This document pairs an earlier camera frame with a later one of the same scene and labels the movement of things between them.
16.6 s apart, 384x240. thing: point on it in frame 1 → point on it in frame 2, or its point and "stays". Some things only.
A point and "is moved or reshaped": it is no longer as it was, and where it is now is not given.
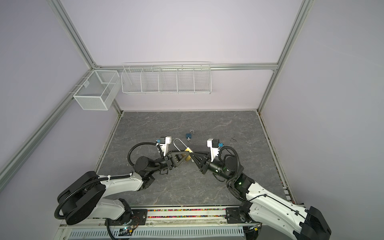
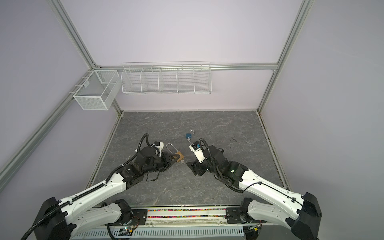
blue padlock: x=189 y=135 stays
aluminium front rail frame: x=167 y=222 stays
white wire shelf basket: x=167 y=78 stays
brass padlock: x=187 y=149 is moved or reshaped
